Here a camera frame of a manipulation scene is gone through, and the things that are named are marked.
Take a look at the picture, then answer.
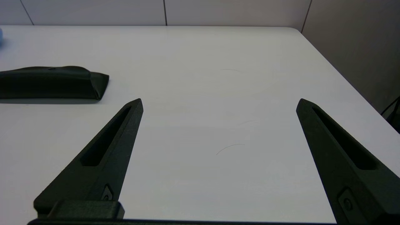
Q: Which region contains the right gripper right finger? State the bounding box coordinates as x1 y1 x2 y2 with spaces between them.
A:
296 98 400 225

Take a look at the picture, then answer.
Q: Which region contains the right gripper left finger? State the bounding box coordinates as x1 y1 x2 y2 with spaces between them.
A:
33 98 144 217

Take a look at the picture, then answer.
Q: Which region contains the black soft glasses case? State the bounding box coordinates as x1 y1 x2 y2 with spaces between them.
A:
0 66 110 101

